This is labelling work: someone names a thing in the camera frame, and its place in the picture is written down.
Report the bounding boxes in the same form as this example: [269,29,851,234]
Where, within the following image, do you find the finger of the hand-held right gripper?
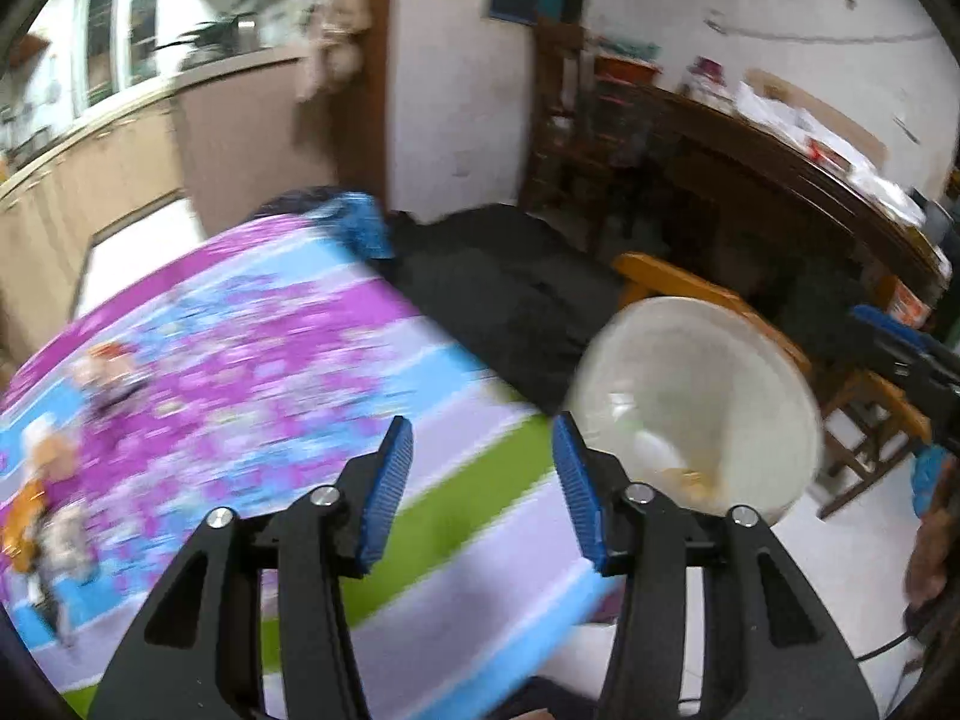
[851,304,935,352]
[851,321,960,398]

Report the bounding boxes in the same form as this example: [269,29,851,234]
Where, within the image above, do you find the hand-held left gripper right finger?
[551,412,878,720]

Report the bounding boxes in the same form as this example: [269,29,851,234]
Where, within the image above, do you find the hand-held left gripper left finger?
[90,415,415,720]

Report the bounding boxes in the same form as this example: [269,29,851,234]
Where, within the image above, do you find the white plastic bucket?
[564,296,826,533]

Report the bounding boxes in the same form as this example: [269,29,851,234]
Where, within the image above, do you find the small orange white toys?
[0,416,80,571]

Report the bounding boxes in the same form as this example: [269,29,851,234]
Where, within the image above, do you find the person's right hand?
[904,495,960,608]

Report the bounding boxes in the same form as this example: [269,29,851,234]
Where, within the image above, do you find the orange white paper bag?
[885,277,931,327]

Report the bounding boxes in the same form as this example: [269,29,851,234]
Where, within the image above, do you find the brown wooden stool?
[814,371,935,520]

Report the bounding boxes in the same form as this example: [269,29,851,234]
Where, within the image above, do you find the teal plastic bag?
[911,446,950,518]

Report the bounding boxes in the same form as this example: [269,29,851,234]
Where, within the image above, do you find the floral striped tablecloth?
[0,199,623,720]

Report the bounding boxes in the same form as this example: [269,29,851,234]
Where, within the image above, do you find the dark wooden table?
[600,75,953,361]

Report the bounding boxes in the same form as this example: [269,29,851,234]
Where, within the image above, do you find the beige wooden board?
[750,67,890,158]

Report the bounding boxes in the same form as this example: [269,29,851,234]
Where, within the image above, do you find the small yellow wooden chair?
[613,251,815,383]

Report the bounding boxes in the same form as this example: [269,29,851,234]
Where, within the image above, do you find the black cloth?
[386,206,623,413]

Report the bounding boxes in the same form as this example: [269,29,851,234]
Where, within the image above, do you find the white crumpled plastic sheet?
[735,79,927,226]

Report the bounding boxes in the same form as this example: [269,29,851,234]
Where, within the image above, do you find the blue plastic bag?
[322,195,395,260]

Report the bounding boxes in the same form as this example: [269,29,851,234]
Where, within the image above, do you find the red basin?
[596,37,665,87]

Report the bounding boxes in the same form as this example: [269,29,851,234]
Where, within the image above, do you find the dark wooden chair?
[525,19,601,218]

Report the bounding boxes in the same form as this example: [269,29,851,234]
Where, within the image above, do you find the beige kitchen base cabinets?
[0,45,361,331]

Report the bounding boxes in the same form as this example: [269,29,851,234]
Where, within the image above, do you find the hanging beige cloth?
[296,0,372,102]

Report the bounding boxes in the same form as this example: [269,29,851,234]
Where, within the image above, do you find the barred kitchen window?
[71,0,162,110]

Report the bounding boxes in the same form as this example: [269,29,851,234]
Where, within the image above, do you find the black cable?
[851,607,931,665]

